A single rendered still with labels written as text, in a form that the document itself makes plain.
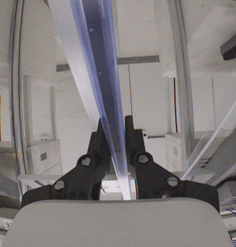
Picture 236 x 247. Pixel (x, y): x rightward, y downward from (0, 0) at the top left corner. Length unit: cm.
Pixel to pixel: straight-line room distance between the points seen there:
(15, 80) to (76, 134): 153
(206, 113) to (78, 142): 190
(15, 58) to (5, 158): 53
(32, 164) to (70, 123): 138
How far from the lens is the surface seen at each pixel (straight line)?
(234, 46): 65
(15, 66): 75
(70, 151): 219
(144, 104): 199
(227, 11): 51
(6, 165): 97
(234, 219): 76
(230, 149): 41
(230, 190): 51
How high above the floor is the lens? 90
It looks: 2 degrees up
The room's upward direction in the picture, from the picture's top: 176 degrees clockwise
